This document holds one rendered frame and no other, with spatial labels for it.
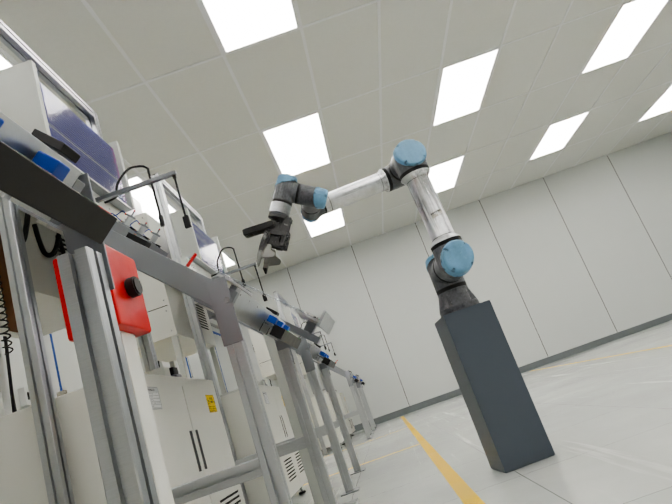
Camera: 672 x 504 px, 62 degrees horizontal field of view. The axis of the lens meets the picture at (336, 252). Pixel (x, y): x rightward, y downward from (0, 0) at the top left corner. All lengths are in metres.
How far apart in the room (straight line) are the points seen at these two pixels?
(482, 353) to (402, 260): 7.79
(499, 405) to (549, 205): 8.55
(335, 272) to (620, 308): 4.76
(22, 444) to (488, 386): 1.40
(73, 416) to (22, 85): 1.07
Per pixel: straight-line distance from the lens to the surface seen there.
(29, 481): 1.64
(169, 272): 1.52
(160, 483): 1.08
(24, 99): 2.07
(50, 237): 2.18
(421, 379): 9.49
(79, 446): 1.58
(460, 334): 2.01
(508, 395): 2.03
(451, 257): 1.94
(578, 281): 10.19
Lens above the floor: 0.35
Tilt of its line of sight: 15 degrees up
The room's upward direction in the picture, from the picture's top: 20 degrees counter-clockwise
